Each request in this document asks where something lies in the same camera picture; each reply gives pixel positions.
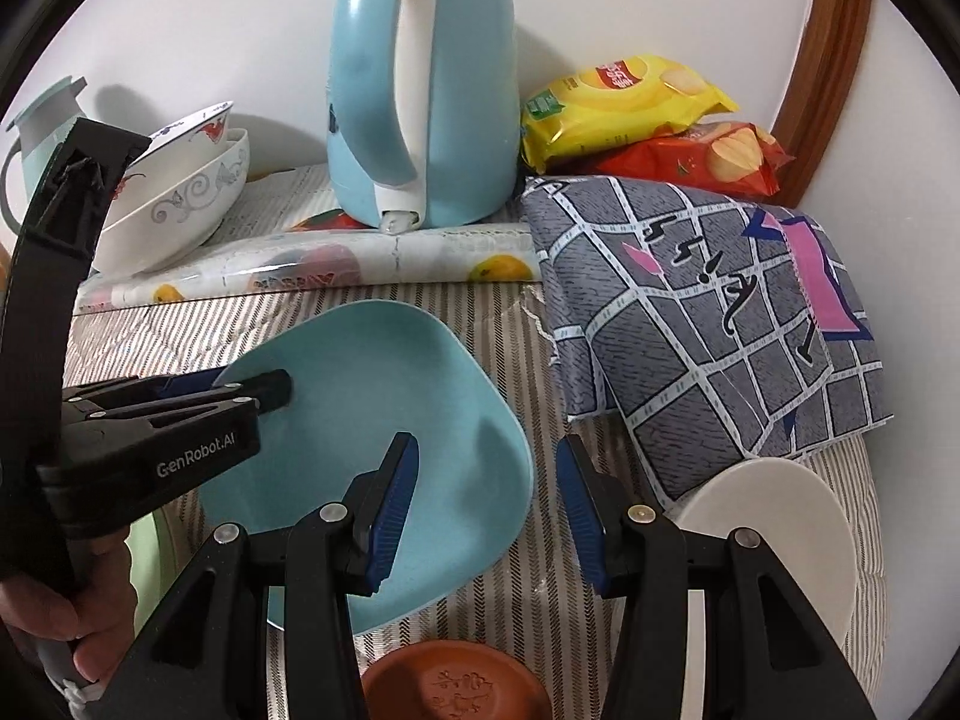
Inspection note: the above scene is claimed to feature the fruit print table mat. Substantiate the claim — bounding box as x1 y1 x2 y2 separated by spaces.
75 161 545 314

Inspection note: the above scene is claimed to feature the light green plate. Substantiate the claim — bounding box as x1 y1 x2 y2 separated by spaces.
124 499 218 646

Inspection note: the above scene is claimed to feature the person's left hand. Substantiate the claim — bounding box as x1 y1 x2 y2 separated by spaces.
0 521 134 683

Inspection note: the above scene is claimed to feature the yellow chip bag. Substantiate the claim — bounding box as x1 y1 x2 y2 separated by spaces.
521 54 740 172

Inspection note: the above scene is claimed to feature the brown wooden frame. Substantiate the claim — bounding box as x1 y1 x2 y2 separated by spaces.
769 0 875 207

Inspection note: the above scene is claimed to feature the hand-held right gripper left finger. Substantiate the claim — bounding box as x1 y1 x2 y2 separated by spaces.
105 431 421 720

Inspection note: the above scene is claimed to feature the light blue plate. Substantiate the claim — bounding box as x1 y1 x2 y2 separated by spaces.
196 300 536 637

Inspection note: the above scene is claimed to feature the mint thermos jug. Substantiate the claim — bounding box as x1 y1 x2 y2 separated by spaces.
0 76 91 237

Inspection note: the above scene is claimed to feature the red and blue patterned bowl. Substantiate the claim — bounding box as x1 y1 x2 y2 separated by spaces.
109 99 235 203

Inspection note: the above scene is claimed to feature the red chip bag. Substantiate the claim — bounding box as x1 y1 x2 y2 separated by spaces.
592 121 796 202

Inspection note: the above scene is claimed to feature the grey patterned folded cloth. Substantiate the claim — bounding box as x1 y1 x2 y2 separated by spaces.
521 175 897 518

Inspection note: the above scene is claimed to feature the light blue electric kettle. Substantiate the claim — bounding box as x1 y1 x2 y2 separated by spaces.
326 0 522 235

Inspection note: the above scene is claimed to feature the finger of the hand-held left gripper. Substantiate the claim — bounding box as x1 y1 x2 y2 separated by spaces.
67 396 262 445
64 370 293 415

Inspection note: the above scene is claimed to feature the brown clay saucer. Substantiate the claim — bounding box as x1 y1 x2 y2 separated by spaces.
362 639 552 720

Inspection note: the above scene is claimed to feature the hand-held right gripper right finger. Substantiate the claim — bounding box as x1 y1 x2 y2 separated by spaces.
555 433 878 720

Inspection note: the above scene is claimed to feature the white bowl with grey swirls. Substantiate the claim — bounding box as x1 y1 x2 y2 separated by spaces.
94 127 250 276

